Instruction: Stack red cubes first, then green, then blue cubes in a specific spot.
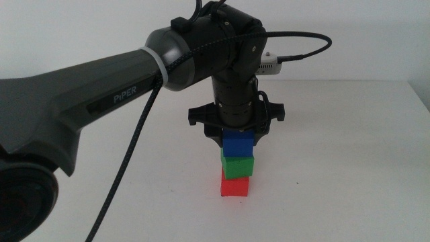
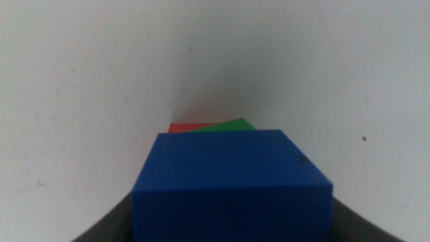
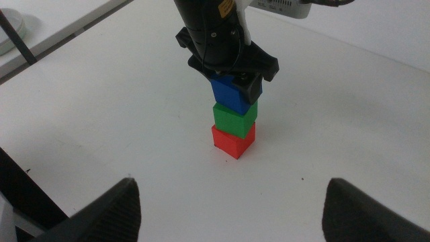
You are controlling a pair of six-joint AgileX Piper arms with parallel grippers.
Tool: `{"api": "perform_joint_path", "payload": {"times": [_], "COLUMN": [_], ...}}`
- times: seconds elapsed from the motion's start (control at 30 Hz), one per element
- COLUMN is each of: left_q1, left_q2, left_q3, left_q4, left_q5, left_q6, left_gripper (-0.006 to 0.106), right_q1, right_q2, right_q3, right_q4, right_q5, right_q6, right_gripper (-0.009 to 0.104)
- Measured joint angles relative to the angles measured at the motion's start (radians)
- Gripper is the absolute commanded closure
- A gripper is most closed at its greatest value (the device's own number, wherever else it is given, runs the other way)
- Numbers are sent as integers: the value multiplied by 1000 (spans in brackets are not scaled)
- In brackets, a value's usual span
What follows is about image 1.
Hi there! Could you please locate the red cube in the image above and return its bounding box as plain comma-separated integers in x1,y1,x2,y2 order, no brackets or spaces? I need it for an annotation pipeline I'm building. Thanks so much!
220,167,251,198

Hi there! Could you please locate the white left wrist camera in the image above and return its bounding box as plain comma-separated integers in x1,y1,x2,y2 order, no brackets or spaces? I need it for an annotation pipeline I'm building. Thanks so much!
254,51,283,76

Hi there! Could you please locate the green cube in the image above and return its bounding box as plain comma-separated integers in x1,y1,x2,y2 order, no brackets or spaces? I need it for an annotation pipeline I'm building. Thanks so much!
220,147,255,180

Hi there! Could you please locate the thin black left wrist cable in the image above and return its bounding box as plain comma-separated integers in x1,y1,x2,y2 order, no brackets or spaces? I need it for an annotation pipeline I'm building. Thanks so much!
187,0,226,25

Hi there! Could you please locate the blue cube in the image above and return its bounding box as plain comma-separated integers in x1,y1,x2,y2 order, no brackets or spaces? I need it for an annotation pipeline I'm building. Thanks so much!
222,128,255,158

